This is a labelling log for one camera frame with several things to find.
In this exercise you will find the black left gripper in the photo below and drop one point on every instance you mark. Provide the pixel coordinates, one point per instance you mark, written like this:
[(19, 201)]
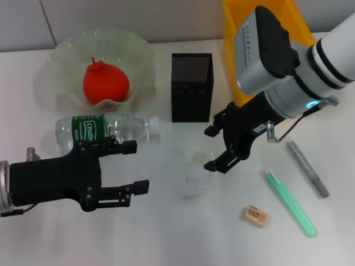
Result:
[(55, 180)]

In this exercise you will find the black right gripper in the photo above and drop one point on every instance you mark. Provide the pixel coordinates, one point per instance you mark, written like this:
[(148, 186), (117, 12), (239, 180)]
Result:
[(247, 124)]

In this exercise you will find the white paper ball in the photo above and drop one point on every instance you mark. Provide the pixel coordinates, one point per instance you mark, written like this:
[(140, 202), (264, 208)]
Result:
[(194, 181)]

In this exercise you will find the clear green-label water bottle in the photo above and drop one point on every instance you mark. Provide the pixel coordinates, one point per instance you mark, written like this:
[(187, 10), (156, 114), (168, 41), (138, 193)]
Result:
[(124, 124)]

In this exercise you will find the orange fruit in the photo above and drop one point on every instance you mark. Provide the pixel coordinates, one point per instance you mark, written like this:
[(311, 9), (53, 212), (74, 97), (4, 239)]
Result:
[(106, 83)]

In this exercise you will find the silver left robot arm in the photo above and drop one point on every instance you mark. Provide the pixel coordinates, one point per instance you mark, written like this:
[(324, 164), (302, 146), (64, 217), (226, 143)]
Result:
[(4, 185)]

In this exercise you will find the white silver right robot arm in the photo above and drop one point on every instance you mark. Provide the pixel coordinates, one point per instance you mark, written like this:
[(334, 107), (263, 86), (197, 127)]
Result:
[(332, 55)]

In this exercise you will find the black mesh pen holder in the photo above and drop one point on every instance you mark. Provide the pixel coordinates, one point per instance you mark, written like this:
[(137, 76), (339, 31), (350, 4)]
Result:
[(191, 97)]

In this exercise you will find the beige eraser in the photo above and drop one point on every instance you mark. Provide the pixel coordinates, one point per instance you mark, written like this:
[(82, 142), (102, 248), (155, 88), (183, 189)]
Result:
[(254, 216)]

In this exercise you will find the grey marker pen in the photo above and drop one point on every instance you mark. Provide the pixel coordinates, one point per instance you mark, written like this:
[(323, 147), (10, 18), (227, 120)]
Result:
[(305, 166)]

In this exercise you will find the green pen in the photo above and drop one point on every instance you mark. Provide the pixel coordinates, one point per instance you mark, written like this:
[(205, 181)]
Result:
[(291, 205)]

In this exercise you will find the green glass fruit plate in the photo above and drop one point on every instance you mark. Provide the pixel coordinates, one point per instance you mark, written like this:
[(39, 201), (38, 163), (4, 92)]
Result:
[(69, 55)]

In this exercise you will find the silver right connector plug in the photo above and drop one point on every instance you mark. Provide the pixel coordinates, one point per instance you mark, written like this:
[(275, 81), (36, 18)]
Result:
[(271, 131)]

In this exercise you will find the silver connector plug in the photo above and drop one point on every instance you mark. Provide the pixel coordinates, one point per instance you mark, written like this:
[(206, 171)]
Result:
[(32, 153), (271, 131)]

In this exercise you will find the yellow plastic bin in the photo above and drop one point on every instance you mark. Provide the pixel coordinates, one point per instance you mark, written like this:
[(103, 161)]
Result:
[(230, 69)]

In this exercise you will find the silver left connector plug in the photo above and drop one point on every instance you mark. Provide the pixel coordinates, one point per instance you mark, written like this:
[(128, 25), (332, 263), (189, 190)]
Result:
[(32, 153)]

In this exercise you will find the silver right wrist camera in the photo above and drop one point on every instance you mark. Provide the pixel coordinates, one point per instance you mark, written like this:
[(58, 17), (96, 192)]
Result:
[(255, 55)]

